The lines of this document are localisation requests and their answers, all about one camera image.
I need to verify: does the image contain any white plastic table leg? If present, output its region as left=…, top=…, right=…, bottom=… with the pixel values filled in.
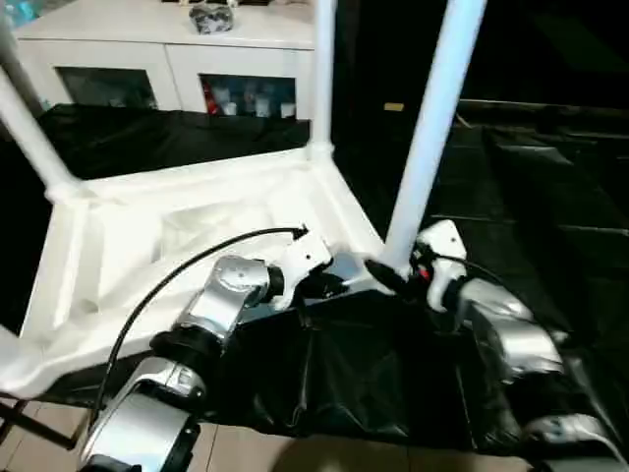
left=309, top=0, right=339, bottom=164
left=0, top=73, right=84, bottom=204
left=383, top=0, right=488, bottom=270
left=0, top=323, right=31, bottom=390

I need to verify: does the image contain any white plastic table top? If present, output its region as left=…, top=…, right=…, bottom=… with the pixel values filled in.
left=0, top=146, right=395, bottom=398

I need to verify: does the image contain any black plastic mat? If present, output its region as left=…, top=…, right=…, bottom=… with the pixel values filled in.
left=0, top=102, right=629, bottom=453

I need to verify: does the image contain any black horizontal bar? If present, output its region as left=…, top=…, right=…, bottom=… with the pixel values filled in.
left=455, top=96, right=629, bottom=118

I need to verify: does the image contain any dark furniture with brass label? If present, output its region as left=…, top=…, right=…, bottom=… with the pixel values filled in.
left=314, top=0, right=629, bottom=117

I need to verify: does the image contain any white glass-door cabinet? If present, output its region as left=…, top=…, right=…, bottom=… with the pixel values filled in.
left=14, top=0, right=316, bottom=123

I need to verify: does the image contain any dark patterned bundle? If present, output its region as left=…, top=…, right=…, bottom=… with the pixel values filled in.
left=188, top=3, right=237, bottom=36

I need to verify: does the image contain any grey curtain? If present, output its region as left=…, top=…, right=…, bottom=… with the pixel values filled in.
left=0, top=0, right=44, bottom=115

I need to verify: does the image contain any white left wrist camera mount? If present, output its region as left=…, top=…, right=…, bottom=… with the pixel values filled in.
left=276, top=229, right=336, bottom=312

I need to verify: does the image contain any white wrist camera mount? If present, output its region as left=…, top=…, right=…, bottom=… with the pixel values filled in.
left=414, top=218, right=468, bottom=315
left=276, top=229, right=336, bottom=312

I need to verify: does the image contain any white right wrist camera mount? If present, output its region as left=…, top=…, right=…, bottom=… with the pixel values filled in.
left=414, top=218, right=468, bottom=315

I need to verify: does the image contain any black folding table frame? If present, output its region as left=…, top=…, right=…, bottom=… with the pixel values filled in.
left=0, top=391, right=95, bottom=452

